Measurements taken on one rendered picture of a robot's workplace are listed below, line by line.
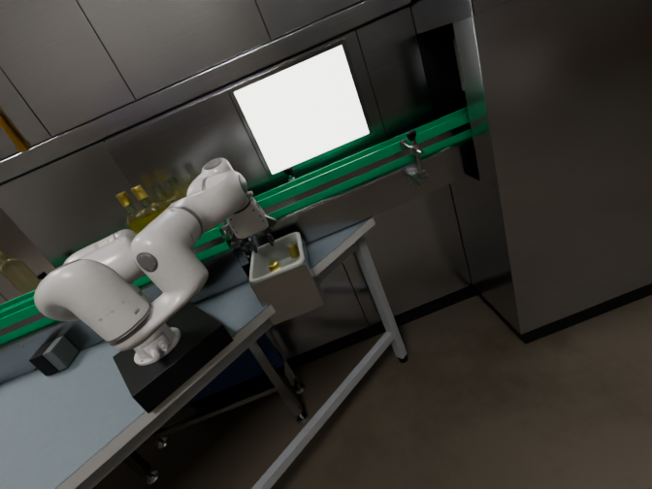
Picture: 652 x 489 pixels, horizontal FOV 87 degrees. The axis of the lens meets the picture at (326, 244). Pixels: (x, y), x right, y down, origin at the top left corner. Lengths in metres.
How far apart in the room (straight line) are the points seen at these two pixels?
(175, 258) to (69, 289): 0.15
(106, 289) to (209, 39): 0.95
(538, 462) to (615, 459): 0.20
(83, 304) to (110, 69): 0.96
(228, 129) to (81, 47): 0.50
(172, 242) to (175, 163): 0.77
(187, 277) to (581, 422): 1.32
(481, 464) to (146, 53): 1.74
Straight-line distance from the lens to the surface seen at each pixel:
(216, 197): 0.75
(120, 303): 0.64
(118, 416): 1.06
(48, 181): 1.60
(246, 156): 1.34
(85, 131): 1.47
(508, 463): 1.44
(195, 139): 1.35
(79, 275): 0.63
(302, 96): 1.32
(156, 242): 0.63
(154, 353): 0.96
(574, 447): 1.48
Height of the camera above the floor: 1.28
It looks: 26 degrees down
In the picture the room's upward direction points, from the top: 24 degrees counter-clockwise
